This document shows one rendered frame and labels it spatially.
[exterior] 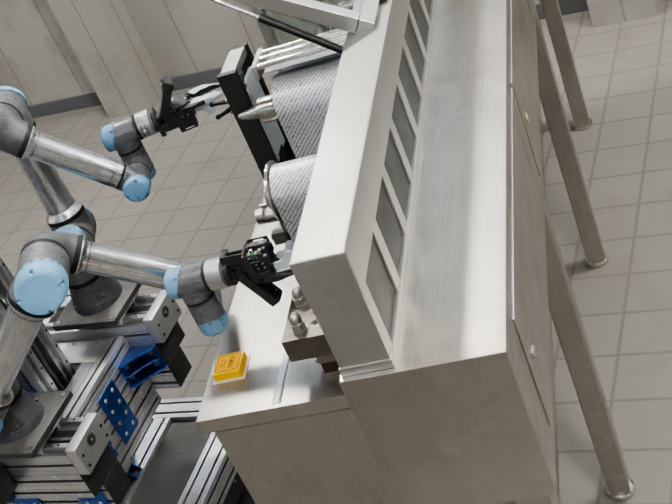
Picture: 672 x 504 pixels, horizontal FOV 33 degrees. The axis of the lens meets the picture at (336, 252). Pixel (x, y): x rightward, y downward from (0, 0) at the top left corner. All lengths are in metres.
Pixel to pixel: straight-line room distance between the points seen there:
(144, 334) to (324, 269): 1.85
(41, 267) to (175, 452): 1.26
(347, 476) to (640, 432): 1.09
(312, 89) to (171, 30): 3.91
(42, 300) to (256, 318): 0.54
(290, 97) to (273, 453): 0.82
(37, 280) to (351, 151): 1.08
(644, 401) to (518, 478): 1.78
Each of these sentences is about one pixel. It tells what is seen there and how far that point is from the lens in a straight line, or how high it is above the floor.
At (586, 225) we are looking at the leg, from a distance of 3.96.
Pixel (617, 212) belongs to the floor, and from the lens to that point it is 4.30.
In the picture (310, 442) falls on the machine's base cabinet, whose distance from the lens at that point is 2.61.
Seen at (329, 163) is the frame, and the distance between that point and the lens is 1.73.
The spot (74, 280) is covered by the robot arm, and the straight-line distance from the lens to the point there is 3.32.
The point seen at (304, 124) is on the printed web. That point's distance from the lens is 2.67.
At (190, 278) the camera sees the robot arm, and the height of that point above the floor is 1.13.
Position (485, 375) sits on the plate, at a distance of 1.63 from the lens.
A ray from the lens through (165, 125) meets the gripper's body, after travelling 3.27.
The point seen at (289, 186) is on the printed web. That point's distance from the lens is 2.49.
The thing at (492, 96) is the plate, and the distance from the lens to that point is 2.21.
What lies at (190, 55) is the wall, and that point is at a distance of 6.55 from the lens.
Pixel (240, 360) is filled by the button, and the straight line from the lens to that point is 2.69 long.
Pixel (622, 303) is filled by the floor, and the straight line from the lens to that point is 3.89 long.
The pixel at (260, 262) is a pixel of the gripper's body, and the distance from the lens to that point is 2.59.
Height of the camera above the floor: 2.47
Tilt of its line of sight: 32 degrees down
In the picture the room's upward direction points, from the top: 24 degrees counter-clockwise
